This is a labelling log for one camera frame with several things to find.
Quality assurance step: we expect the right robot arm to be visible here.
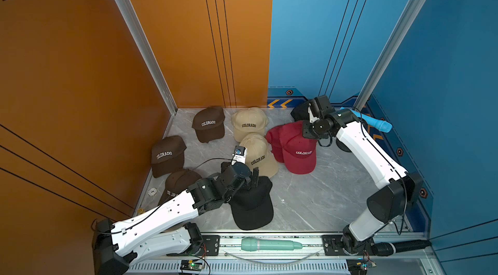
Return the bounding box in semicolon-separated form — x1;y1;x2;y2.
291;95;428;256

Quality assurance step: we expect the brown cap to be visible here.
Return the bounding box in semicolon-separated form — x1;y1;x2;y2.
158;169;202;206
192;106;225;143
151;136;187;178

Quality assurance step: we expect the beige cap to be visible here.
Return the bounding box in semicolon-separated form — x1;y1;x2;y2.
231;107;268;142
239;133;278;178

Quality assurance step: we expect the brown cap back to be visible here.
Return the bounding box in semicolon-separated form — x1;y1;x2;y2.
192;106;225;143

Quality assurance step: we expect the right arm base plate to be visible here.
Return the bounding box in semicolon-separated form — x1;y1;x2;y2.
322;234;374;256

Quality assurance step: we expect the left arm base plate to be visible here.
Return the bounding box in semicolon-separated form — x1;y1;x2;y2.
167;235;220;257

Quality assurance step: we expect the beige cap back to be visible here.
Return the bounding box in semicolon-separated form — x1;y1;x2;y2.
231;107;268;142

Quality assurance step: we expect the beige cap centre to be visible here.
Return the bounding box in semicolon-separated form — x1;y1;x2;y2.
239;133;278;178

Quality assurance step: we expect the blue microphone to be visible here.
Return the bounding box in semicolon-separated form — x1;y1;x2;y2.
340;107;392;133

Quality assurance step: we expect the left green circuit board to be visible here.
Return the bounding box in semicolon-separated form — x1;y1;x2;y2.
179;259;205;274

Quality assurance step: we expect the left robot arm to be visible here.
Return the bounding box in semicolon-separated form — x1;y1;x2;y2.
91;162;259;274

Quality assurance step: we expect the black cap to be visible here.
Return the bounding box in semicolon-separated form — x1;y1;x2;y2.
229;176;274;230
290;101;310;121

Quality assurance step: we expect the aluminium front rail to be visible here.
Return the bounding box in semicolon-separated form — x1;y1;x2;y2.
128;231;445;274

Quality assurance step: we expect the maroon cap front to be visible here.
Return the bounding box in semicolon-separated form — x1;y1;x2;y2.
279;121;317;175

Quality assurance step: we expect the black cap front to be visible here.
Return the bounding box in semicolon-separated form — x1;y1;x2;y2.
229;176;274;230

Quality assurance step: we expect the black cap back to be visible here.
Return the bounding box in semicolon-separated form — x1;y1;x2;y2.
290;101;310;121

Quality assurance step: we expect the mint green microphone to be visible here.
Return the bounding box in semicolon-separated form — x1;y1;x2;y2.
241;237;303;252

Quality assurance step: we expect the right circuit board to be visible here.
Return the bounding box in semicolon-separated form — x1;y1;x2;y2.
346;259;377;275

